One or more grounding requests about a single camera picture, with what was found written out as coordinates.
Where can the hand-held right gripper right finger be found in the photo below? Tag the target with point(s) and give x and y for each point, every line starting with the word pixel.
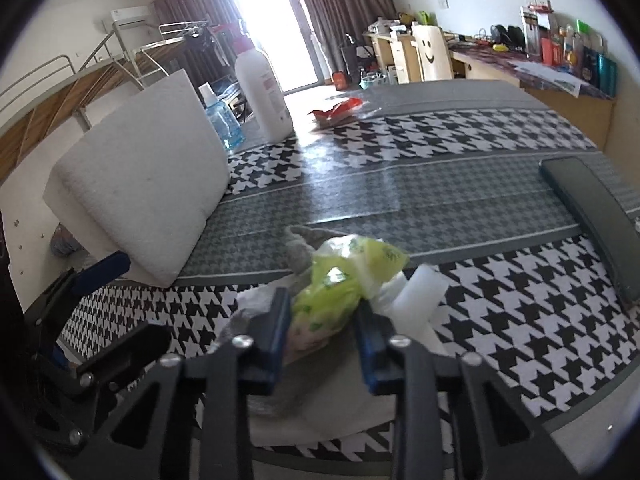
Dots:
pixel 370 355

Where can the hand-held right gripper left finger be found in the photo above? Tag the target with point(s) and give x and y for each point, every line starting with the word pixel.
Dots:
pixel 277 330

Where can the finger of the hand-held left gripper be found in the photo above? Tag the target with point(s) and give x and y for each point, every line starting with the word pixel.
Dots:
pixel 105 269
pixel 125 355

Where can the white tissue paper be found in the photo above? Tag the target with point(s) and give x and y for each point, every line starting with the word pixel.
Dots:
pixel 340 410

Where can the green plastic bag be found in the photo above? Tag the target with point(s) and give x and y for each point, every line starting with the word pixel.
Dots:
pixel 330 285

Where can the grey cloth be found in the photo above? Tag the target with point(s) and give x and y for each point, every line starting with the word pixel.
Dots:
pixel 300 252

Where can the white foam strip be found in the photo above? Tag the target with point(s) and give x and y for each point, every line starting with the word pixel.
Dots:
pixel 420 290

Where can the white foam box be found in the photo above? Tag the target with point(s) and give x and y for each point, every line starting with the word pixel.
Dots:
pixel 140 180

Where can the blue patterned blanket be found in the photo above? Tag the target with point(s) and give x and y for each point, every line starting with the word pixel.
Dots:
pixel 65 242

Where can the metal bunk bed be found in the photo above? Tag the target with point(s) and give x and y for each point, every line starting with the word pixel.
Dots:
pixel 200 40
pixel 60 105

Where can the blue mouthwash bottle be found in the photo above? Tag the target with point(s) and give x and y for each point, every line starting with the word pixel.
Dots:
pixel 225 125

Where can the houndstooth tablecloth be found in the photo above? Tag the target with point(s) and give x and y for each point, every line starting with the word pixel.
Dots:
pixel 450 185

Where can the red snack packet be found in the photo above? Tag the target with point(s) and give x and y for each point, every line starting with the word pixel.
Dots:
pixel 335 110

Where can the white pump bottle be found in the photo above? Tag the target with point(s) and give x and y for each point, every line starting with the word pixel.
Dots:
pixel 262 95

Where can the hanging dark clothes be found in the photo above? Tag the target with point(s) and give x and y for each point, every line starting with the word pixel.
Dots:
pixel 200 40

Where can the white air conditioner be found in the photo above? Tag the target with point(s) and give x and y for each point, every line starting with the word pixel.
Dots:
pixel 131 16

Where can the orange box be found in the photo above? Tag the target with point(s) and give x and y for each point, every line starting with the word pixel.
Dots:
pixel 340 80

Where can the black phone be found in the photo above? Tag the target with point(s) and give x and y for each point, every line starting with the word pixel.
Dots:
pixel 590 210

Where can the waste bin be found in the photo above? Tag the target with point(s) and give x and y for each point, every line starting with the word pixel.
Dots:
pixel 372 80

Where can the brown curtain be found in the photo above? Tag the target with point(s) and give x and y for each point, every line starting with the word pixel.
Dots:
pixel 185 0
pixel 340 10

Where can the plain wooden chair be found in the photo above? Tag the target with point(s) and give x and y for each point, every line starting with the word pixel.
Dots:
pixel 402 62

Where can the glass balcony door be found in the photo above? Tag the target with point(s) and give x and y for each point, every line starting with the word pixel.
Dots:
pixel 275 15

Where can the wooden desk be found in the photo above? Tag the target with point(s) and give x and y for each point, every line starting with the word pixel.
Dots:
pixel 575 115

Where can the printed papers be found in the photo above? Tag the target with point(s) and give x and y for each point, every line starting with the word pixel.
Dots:
pixel 550 77

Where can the green box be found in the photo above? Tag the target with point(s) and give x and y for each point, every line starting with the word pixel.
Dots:
pixel 421 17

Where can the black headphones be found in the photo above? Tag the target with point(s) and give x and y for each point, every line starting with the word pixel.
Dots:
pixel 507 36

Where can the cluster of toiletry bottles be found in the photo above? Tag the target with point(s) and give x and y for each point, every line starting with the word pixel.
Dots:
pixel 575 55

